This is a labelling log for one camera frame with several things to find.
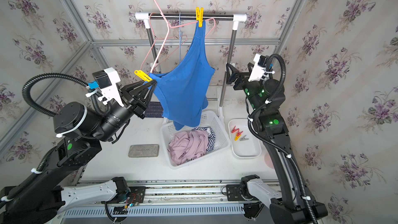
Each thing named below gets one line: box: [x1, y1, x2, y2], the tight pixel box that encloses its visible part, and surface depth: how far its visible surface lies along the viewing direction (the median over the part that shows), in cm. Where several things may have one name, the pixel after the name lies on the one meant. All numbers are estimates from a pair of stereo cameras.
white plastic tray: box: [228, 118, 262, 159], surface depth 90 cm
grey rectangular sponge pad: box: [128, 144, 160, 158], surface depth 86 cm
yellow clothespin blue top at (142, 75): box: [134, 70, 153, 82], surface depth 41 cm
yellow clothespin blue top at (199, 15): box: [195, 6, 204, 28], surface depth 49 cm
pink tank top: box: [168, 129, 209, 166], surface depth 81 cm
